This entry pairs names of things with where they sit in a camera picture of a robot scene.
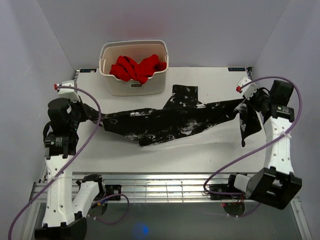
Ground black white patterned trousers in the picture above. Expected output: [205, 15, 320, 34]
[84, 84, 262, 147]

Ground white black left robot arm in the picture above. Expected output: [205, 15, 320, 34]
[34, 98, 106, 240]

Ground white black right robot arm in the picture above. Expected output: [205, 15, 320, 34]
[225, 77, 302, 210]

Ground red crumpled garment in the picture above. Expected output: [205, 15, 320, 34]
[109, 54, 167, 85]

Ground cream perforated plastic basket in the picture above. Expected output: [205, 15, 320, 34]
[99, 39, 169, 97]

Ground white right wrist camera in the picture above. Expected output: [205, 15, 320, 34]
[236, 77, 259, 100]

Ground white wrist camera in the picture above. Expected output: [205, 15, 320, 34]
[236, 77, 259, 100]
[54, 80, 81, 103]

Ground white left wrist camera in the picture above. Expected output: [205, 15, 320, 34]
[54, 80, 81, 103]

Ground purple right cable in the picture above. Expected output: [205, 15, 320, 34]
[203, 76, 303, 218]

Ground purple cable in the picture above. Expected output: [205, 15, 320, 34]
[8, 86, 130, 238]
[203, 76, 303, 218]

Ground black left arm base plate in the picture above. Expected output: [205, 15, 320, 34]
[104, 184, 122, 201]

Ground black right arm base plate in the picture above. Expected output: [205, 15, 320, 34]
[208, 183, 243, 201]

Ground aluminium rail frame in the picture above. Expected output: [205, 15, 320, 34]
[28, 172, 301, 204]

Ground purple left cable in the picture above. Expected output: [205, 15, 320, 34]
[8, 86, 130, 238]

